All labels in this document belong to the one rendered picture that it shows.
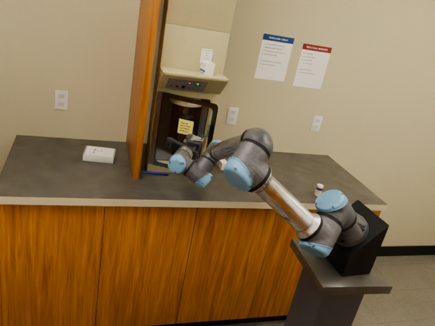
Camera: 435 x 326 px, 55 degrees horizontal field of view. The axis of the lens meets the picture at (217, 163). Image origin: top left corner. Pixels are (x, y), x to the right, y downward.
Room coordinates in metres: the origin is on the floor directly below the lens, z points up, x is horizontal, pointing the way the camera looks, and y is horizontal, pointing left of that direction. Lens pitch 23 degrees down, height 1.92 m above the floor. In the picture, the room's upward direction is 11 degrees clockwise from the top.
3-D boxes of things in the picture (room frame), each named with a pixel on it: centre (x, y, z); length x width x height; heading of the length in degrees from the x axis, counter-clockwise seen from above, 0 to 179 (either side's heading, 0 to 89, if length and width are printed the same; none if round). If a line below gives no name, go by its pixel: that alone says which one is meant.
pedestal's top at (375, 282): (1.51, -0.60, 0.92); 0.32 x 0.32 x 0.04; 17
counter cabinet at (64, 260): (2.17, 0.07, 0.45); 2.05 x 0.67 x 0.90; 110
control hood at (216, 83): (2.00, 0.19, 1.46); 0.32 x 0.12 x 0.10; 110
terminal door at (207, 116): (1.97, 0.20, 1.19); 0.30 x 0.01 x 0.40; 83
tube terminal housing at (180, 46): (2.17, 0.26, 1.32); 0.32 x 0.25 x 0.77; 110
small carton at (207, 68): (2.02, 0.14, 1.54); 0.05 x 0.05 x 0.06; 36
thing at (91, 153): (2.05, 0.64, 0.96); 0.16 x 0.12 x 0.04; 102
